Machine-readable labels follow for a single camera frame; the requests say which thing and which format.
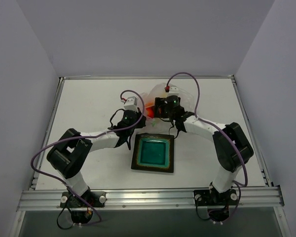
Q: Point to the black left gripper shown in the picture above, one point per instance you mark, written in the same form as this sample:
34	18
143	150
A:
140	117

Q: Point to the translucent white plastic bag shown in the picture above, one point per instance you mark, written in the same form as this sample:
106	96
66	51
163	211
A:
157	125

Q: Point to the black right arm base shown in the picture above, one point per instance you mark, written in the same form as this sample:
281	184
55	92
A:
220	206

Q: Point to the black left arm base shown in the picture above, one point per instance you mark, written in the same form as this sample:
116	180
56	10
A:
82	209

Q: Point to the teal square ceramic plate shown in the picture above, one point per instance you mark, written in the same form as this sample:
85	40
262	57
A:
153	152

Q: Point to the aluminium front rail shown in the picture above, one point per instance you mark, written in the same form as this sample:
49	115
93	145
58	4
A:
141	199

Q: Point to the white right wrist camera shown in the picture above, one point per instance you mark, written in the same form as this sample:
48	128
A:
171	90

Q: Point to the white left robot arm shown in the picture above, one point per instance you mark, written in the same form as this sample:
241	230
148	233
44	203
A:
68	157

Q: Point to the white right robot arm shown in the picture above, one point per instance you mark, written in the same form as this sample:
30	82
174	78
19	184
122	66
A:
231	144

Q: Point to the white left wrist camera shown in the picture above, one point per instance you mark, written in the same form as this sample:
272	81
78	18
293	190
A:
131	103

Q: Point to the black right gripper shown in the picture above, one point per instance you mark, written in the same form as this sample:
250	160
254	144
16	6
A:
158	108

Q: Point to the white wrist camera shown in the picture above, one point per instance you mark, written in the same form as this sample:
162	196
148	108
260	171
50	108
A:
171	90
131	103

